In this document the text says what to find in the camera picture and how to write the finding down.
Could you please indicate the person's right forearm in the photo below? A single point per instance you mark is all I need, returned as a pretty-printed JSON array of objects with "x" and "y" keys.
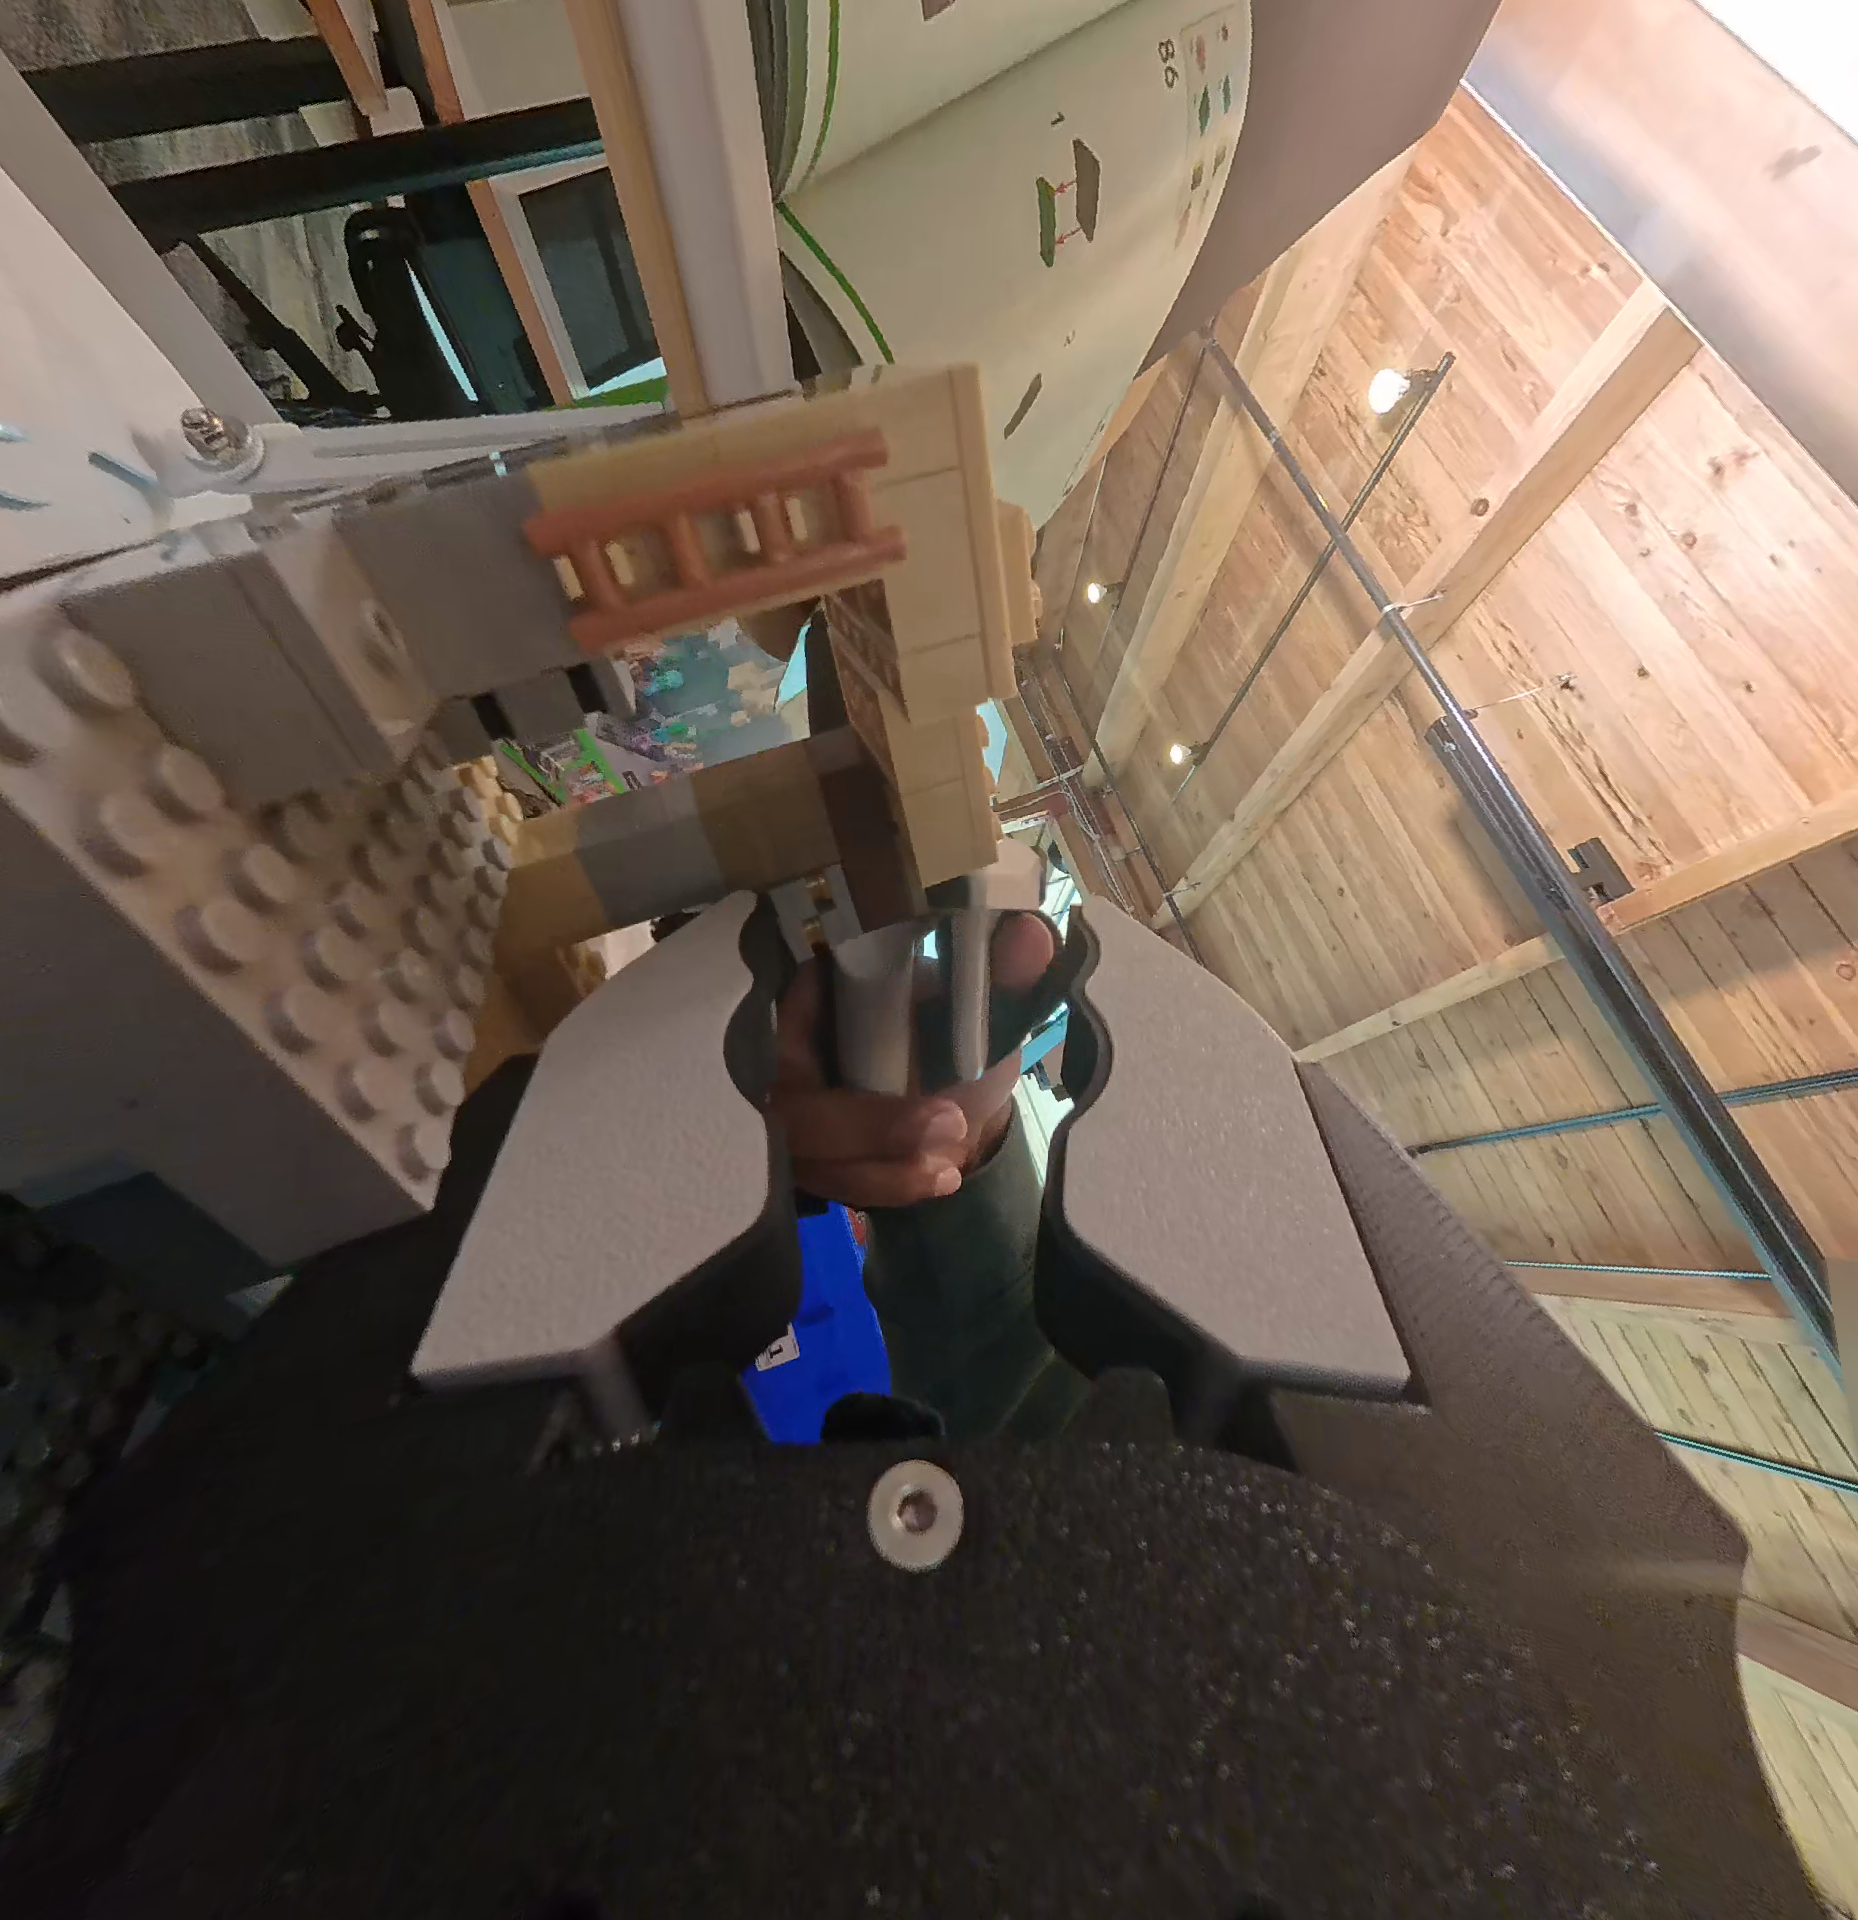
[{"x": 959, "y": 1275}]

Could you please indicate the green toy brick set box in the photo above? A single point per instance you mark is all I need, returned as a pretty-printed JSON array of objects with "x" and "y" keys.
[{"x": 674, "y": 691}]

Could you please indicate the metal ceiling pipe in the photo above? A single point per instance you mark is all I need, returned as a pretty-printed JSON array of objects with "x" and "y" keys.
[{"x": 1620, "y": 976}]

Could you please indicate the wooden white book stand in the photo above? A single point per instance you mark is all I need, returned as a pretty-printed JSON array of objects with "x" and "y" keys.
[{"x": 703, "y": 179}]

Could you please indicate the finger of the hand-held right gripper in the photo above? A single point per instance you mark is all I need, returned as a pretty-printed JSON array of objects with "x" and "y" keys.
[
  {"x": 972, "y": 988},
  {"x": 881, "y": 1019}
]

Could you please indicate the black office chair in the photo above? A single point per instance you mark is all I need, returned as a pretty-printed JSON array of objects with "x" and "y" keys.
[{"x": 419, "y": 299}]

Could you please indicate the blue plastic storage bin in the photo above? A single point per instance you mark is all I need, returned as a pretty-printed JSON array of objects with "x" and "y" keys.
[{"x": 824, "y": 1321}]

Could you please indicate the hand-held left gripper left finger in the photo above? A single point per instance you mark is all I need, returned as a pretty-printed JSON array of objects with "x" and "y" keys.
[{"x": 600, "y": 1200}]

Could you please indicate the person's right hand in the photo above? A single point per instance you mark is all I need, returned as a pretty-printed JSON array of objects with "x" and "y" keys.
[{"x": 882, "y": 1149}]

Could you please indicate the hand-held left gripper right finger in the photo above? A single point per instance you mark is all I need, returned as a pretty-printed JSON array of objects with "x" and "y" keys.
[{"x": 1215, "y": 1200}]

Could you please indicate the brick building instruction booklet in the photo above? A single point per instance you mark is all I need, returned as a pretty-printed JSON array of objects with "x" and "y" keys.
[{"x": 1021, "y": 225}]

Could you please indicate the toy brick castle model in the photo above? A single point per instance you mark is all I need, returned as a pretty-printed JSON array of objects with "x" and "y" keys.
[{"x": 267, "y": 841}]

